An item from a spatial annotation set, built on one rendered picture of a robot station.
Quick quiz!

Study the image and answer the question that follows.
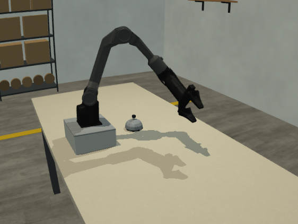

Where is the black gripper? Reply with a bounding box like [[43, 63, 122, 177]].
[[173, 84, 204, 123]]

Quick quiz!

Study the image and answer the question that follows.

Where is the grey dome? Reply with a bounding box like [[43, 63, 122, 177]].
[[125, 115, 143, 132]]

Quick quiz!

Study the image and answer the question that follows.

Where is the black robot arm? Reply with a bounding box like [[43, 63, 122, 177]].
[[76, 26, 183, 128]]

